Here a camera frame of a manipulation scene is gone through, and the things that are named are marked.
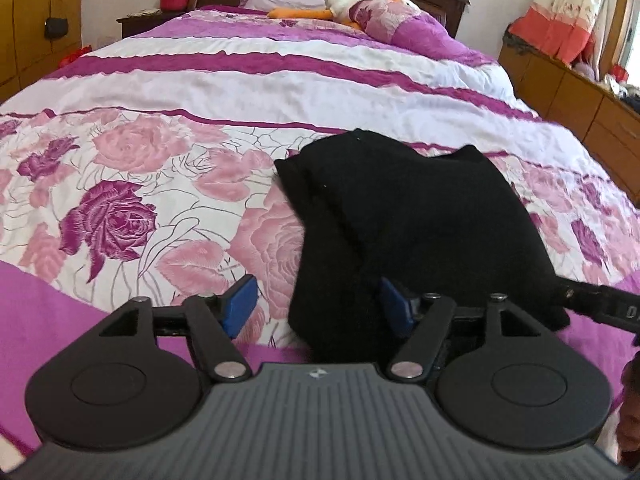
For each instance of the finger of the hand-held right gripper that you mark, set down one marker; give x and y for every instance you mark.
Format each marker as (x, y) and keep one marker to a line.
(600, 305)

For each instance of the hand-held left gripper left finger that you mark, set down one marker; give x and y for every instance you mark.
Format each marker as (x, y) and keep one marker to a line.
(240, 302)

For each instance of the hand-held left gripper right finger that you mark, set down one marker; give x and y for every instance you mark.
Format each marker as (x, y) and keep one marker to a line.
(395, 307)

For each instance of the black garment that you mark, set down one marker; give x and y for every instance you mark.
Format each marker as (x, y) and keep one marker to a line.
(415, 210)

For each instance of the small black shoulder bag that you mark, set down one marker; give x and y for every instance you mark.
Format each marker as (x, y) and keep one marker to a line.
(56, 28)

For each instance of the low wooden cabinet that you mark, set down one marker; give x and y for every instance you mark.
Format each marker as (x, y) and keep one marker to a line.
(565, 95)

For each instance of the purple floral bed blanket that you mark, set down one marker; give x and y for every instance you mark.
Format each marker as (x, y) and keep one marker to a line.
(200, 85)

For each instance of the folded purple floral quilt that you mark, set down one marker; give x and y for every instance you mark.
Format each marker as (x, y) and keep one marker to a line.
(430, 40)

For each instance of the cream and coral curtain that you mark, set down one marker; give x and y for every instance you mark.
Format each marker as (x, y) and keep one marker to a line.
(560, 15)

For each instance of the dark wooden nightstand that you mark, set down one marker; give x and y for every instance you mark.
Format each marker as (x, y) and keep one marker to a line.
(145, 22)

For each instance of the red bag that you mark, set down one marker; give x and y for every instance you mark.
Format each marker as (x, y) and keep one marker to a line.
(75, 56)

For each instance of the white and orange plush toy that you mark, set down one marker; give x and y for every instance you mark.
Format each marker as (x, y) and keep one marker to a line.
(345, 5)

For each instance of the wooden wardrobe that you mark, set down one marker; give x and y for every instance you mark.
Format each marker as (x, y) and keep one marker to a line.
(30, 10)

